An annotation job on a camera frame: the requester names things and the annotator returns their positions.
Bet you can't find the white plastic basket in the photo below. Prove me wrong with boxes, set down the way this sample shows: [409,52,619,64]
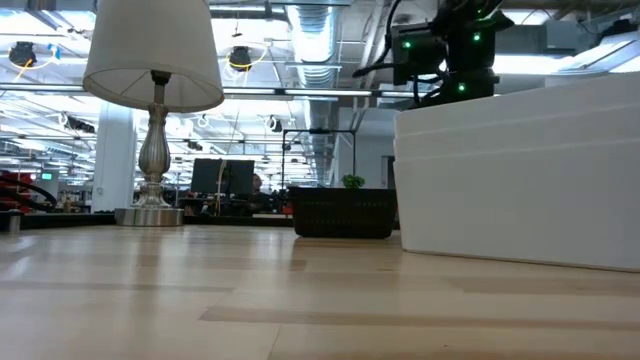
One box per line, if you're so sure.
[392,117,640,160]
[392,139,640,274]
[393,72,640,137]

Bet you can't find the black slotted plastic basket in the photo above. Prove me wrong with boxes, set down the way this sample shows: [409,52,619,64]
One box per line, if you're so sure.
[288,186,399,240]

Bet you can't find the person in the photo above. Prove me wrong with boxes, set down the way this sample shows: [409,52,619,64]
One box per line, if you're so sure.
[248,173,274,211]

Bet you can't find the dark computer monitor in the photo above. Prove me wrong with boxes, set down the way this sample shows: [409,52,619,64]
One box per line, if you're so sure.
[190,158,256,197]

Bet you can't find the silver metal lamp base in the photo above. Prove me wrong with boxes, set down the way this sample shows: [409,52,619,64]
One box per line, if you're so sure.
[114,69,185,228]

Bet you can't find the white fabric lampshade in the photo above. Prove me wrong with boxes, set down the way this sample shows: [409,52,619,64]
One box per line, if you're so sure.
[82,0,226,114]

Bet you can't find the red equipment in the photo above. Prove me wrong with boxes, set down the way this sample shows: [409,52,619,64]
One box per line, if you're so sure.
[0,172,37,214]

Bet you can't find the black ceiling camera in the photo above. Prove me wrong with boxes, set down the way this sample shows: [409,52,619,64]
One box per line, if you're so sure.
[228,45,253,71]
[8,41,37,68]

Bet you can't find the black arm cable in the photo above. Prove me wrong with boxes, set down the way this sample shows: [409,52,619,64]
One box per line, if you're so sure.
[352,0,404,79]

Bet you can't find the black aluminium table frame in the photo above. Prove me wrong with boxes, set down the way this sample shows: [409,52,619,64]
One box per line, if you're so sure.
[0,212,296,231]

